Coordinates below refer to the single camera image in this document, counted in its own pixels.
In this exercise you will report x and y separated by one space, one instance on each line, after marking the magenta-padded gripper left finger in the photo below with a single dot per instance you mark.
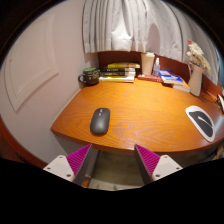
77 160

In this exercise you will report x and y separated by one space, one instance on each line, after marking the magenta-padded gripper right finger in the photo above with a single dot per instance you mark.
150 160

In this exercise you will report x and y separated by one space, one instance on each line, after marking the dark grey computer mouse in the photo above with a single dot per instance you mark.
100 121

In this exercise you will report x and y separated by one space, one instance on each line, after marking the white and grey mouse pad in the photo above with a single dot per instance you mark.
191 113

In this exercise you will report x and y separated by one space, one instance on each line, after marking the orange yellow book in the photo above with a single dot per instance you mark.
182 87

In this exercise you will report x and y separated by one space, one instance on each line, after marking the red notebook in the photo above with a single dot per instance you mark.
146 77

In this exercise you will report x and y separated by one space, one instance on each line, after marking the dark green mug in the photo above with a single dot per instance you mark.
90 76

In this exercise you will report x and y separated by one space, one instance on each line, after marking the blue covered book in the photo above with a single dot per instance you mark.
170 77

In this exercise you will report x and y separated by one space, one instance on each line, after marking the white ceramic vase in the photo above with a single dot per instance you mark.
195 81

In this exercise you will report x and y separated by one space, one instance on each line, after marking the white flat device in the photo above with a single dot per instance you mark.
220 101

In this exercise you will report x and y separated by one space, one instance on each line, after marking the small clear spray bottle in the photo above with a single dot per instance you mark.
156 68

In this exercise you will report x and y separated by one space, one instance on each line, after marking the black book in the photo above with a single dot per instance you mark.
116 72

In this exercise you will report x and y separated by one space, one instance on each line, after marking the cream lidded tumbler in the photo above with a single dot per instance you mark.
147 63

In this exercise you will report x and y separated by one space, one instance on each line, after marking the yellow covered book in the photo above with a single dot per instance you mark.
123 65

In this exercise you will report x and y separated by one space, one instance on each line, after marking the white flower bouquet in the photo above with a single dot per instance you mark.
196 53

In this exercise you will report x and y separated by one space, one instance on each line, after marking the white pleated curtain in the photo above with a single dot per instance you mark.
133 23

